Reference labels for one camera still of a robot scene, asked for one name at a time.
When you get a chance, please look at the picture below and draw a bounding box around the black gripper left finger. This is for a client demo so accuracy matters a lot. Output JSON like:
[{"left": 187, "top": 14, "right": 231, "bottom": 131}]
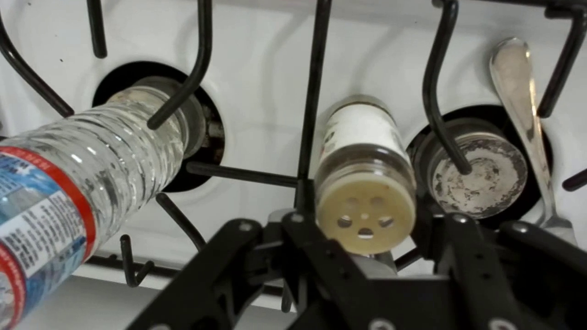
[{"left": 127, "top": 212, "right": 398, "bottom": 330}]

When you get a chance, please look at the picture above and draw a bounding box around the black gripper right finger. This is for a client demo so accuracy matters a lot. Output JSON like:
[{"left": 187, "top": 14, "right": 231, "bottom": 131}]
[{"left": 415, "top": 206, "right": 587, "bottom": 330}]

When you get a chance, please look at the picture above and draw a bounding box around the glass spice bottle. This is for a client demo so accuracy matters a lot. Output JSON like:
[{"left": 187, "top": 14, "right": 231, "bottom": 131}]
[{"left": 314, "top": 96, "right": 417, "bottom": 254}]

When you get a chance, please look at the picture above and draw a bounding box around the clear plastic water bottle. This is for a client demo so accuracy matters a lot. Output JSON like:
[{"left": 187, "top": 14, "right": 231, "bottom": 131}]
[{"left": 0, "top": 85, "right": 189, "bottom": 330}]

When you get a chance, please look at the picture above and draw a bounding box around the white gas stove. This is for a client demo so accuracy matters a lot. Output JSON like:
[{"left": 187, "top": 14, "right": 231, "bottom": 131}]
[{"left": 0, "top": 0, "right": 587, "bottom": 330}]

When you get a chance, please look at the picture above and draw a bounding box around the metal spoon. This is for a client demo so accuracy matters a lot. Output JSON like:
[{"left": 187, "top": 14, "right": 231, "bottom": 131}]
[{"left": 488, "top": 36, "right": 576, "bottom": 243}]

